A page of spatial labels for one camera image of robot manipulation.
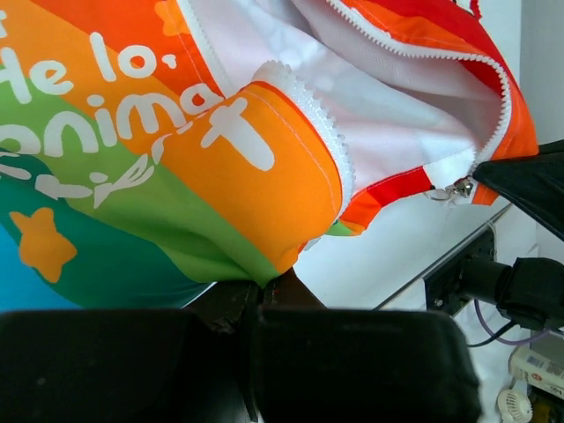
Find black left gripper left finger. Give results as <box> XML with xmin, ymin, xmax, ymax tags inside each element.
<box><xmin>1</xmin><ymin>282</ymin><xmax>259</xmax><ymax>422</ymax></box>

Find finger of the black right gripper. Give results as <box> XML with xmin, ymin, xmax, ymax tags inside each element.
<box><xmin>472</xmin><ymin>140</ymin><xmax>563</xmax><ymax>239</ymax></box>

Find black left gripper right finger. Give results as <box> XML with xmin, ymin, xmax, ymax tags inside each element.
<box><xmin>253</xmin><ymin>272</ymin><xmax>482</xmax><ymax>422</ymax></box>

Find rainbow children's zip jacket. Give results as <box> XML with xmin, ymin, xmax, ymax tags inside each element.
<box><xmin>1</xmin><ymin>1</ymin><xmax>538</xmax><ymax>312</ymax></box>

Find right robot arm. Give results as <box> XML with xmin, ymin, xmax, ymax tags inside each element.
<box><xmin>423</xmin><ymin>141</ymin><xmax>563</xmax><ymax>330</ymax></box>

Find white plastic bottle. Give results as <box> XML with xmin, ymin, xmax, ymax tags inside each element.
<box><xmin>508</xmin><ymin>345</ymin><xmax>563</xmax><ymax>399</ymax></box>

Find small white fan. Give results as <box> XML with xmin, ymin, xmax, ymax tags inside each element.
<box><xmin>497</xmin><ymin>389</ymin><xmax>533</xmax><ymax>423</ymax></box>

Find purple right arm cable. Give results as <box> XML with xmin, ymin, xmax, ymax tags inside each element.
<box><xmin>466</xmin><ymin>297</ymin><xmax>564</xmax><ymax>349</ymax></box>

